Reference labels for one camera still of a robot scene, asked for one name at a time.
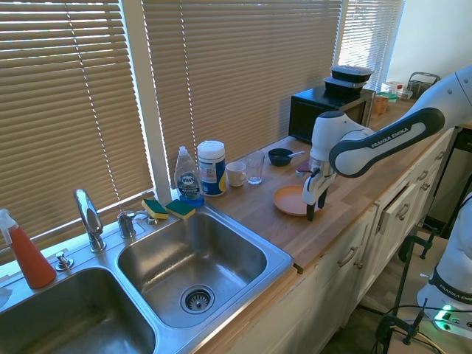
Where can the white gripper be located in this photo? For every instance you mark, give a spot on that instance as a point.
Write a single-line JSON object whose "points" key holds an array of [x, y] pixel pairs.
{"points": [[312, 190]]}

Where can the orange plate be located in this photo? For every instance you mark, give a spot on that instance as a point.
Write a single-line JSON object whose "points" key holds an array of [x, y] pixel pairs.
{"points": [[288, 199]]}

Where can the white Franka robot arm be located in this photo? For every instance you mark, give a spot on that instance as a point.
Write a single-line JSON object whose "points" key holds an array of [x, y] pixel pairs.
{"points": [[391, 138]]}

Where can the white ceramic mug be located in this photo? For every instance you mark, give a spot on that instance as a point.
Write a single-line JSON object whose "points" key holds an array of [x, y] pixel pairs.
{"points": [[234, 175]]}

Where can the stainless steel double sink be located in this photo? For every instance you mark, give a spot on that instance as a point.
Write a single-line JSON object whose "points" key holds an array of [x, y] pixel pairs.
{"points": [[206, 254]]}

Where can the metal sink drain strainer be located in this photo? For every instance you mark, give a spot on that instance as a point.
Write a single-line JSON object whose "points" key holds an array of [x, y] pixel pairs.
{"points": [[197, 299]]}

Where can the chrome sink sprayer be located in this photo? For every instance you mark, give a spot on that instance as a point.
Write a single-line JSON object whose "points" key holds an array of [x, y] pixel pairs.
{"points": [[126, 223]]}

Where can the metal spoon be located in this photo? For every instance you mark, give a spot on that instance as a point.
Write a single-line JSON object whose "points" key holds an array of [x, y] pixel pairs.
{"points": [[296, 153]]}

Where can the black bowl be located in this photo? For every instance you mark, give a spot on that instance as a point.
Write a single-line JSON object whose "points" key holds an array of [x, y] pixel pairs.
{"points": [[278, 158]]}

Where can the clear drinking glass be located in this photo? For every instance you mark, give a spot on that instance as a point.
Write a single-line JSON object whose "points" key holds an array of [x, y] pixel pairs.
{"points": [[255, 167]]}

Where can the white kitchen cabinets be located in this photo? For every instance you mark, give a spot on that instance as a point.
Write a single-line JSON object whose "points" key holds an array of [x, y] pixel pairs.
{"points": [[332, 287]]}

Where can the black clamp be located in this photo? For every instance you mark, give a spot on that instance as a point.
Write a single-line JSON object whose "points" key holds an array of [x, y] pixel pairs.
{"points": [[402, 324], [420, 241]]}

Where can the white wipes canister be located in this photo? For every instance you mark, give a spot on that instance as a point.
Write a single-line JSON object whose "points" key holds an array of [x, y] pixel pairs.
{"points": [[211, 169]]}

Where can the clear Dawn soap bottle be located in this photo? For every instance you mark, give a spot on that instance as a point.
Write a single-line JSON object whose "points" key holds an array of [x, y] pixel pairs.
{"points": [[188, 180]]}

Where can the black dishwasher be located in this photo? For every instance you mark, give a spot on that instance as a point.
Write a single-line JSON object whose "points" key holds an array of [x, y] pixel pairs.
{"points": [[448, 184]]}

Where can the yellow green sponge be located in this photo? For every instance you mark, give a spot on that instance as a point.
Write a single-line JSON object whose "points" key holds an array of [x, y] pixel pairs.
{"points": [[154, 208], [180, 209]]}

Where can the clear food containers stack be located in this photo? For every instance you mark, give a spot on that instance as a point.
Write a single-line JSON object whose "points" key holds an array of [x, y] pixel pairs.
{"points": [[392, 88]]}

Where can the narrow tan window blind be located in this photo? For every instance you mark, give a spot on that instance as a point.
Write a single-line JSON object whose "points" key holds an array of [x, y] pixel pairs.
{"points": [[368, 37]]}

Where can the chrome faucet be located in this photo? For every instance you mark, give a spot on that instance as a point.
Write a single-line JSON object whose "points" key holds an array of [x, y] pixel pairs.
{"points": [[90, 221]]}

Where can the wide tan window blind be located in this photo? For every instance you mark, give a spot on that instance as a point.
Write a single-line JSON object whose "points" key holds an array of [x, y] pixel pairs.
{"points": [[66, 121]]}

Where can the orange spray bottle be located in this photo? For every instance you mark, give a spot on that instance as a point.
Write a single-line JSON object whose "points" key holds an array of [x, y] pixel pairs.
{"points": [[31, 258]]}

